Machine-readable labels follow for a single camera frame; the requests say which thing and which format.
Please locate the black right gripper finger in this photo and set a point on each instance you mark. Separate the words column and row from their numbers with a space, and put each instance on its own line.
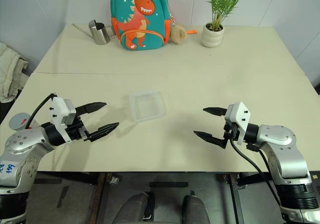
column 216, row 111
column 207, row 136

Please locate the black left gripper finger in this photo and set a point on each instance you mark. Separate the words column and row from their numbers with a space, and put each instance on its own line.
column 92, row 106
column 105, row 130

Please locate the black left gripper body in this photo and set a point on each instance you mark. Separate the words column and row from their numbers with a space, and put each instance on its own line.
column 75, row 131

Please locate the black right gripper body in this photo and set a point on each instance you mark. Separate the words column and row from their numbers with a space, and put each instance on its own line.
column 228, row 135

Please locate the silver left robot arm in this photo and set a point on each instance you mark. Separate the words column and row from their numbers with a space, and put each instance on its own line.
column 22, row 141

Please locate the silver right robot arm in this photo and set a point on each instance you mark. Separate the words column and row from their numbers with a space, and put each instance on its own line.
column 282, row 138

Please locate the clear plastic container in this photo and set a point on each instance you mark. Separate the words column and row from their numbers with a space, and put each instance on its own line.
column 147, row 106

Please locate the black flat bar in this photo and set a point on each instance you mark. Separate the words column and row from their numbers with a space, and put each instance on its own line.
column 168, row 184

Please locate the dark rounded shape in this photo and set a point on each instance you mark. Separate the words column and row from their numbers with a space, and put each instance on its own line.
column 135, row 209
column 195, row 209

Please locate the steel watering can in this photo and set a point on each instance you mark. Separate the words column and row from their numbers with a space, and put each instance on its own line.
column 100, row 33

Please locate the green plant in white pot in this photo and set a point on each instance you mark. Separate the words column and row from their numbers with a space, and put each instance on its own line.
column 212, row 37

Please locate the beige plush pompom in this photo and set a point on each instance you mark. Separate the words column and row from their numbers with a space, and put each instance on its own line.
column 178, row 34

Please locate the white quilted cloth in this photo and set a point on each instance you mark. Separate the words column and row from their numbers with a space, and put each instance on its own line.
column 10, row 68

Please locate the teal dinosaur backpack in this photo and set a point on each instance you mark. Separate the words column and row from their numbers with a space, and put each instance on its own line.
column 150, row 28

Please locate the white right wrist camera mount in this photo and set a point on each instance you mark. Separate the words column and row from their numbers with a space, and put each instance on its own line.
column 238, row 113

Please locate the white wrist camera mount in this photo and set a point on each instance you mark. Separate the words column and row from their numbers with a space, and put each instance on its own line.
column 60, row 111
column 238, row 113

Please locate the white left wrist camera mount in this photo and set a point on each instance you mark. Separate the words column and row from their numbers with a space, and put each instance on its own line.
column 60, row 111

